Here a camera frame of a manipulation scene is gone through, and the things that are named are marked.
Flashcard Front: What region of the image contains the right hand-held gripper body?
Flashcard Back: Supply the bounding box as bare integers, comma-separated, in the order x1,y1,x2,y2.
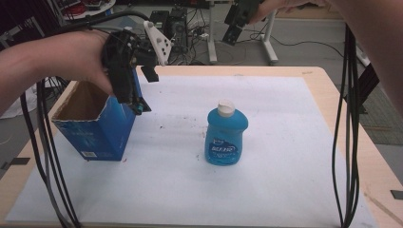
223,0,264,30

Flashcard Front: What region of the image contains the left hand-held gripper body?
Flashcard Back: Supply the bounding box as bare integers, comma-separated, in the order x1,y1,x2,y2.
101,20,174,105

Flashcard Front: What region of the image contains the blue cardboard box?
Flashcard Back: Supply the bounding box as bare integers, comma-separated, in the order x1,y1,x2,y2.
50,66,143,162

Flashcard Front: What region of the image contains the person's left hand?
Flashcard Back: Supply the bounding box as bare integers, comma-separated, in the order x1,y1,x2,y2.
58,29,115,96

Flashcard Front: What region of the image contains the person's right hand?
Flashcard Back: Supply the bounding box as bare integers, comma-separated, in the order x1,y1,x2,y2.
248,0,328,26

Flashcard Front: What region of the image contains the white metal stand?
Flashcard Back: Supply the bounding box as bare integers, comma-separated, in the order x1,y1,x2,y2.
206,0,279,67

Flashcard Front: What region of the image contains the black computer tower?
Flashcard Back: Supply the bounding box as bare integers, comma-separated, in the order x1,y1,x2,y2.
148,8,189,55

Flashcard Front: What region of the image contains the round white table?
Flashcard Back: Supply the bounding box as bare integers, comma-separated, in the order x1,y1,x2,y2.
61,0,117,21

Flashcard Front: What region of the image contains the blue detergent bottle white cap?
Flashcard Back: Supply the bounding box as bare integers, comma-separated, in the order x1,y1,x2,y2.
203,99,250,167

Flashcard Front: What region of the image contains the white paper mat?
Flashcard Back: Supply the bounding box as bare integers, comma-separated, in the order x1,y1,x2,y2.
5,74,379,228

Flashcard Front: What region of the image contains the white sheet on floor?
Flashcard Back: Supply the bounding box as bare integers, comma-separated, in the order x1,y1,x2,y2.
0,84,40,121

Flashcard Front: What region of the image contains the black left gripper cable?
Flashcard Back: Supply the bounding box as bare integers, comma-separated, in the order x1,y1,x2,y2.
58,9,150,34

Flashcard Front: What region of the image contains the black floor cable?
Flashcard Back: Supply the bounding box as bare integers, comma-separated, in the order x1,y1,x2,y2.
243,29,346,59

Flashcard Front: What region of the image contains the black hanging cable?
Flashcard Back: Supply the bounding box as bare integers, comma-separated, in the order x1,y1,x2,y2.
343,28,361,228
19,92,71,228
331,25,351,228
36,79,82,228

